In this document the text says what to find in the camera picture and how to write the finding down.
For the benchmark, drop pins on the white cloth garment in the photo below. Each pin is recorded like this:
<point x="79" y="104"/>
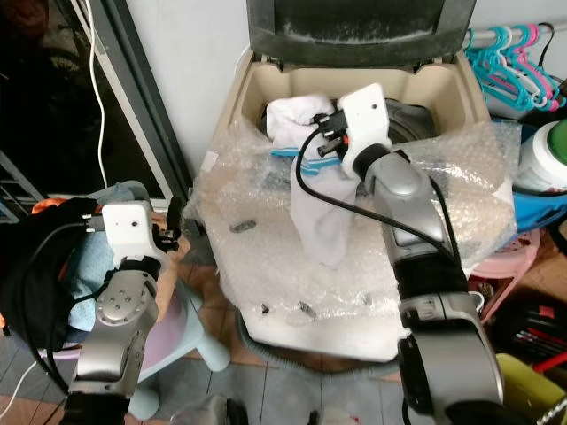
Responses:
<point x="319" y="212"/>

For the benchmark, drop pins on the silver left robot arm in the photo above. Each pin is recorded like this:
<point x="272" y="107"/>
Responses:
<point x="120" y="310"/>

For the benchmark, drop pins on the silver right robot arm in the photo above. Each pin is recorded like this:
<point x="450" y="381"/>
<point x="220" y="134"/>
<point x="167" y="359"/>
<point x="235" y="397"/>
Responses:
<point x="443" y="292"/>

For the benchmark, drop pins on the beige top-load washing machine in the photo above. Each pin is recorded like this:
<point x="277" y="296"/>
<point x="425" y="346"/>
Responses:
<point x="252" y="97"/>

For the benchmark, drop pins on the blue and pink clothes hangers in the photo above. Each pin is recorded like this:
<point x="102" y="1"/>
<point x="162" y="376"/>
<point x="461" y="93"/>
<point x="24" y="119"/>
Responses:
<point x="509" y="62"/>

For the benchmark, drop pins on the clear bubble wrap sheet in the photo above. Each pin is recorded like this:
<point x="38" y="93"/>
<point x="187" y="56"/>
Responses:
<point x="248" y="243"/>

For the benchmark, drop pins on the pale plastic stool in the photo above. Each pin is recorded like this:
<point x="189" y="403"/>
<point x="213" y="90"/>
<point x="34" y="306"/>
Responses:
<point x="186" y="336"/>

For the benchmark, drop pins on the dark grey washer lid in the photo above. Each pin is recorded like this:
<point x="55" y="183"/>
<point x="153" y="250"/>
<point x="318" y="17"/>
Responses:
<point x="359" y="27"/>

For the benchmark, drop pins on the black garment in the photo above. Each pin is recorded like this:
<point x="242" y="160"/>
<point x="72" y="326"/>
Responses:
<point x="44" y="266"/>

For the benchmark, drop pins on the pink plastic basin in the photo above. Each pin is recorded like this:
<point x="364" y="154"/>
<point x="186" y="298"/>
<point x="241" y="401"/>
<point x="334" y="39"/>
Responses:
<point x="505" y="261"/>

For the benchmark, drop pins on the white detergent bottle green cap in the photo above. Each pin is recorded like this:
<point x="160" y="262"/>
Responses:
<point x="545" y="159"/>

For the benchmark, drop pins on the blue plastic basin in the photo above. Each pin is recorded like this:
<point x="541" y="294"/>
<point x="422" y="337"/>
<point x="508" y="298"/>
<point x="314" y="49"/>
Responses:
<point x="536" y="221"/>

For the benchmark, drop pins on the yellow-green plastic container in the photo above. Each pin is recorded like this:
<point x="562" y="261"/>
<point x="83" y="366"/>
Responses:
<point x="532" y="390"/>

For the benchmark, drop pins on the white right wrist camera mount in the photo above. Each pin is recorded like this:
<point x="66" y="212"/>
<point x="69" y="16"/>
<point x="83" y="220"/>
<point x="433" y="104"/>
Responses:
<point x="363" y="115"/>

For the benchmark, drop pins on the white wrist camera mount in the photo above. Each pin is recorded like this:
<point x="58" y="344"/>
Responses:
<point x="363" y="115"/>
<point x="131" y="230"/>

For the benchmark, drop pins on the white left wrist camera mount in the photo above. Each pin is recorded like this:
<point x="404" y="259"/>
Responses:
<point x="131" y="230"/>

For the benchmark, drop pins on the dark sliding door frame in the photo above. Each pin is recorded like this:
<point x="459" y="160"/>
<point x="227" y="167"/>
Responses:
<point x="137" y="97"/>

